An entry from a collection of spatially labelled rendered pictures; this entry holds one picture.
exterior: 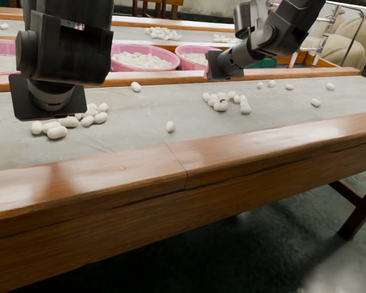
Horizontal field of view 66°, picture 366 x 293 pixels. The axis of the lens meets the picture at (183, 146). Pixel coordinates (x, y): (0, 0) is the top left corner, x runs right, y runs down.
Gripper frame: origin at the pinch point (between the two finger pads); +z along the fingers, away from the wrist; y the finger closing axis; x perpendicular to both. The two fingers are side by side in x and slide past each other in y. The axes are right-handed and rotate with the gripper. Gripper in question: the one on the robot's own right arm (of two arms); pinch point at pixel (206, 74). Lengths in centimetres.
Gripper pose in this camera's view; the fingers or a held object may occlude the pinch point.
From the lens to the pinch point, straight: 79.5
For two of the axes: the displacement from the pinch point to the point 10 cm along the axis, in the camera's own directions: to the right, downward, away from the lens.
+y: -8.7, 1.4, -4.8
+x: 1.6, 9.9, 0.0
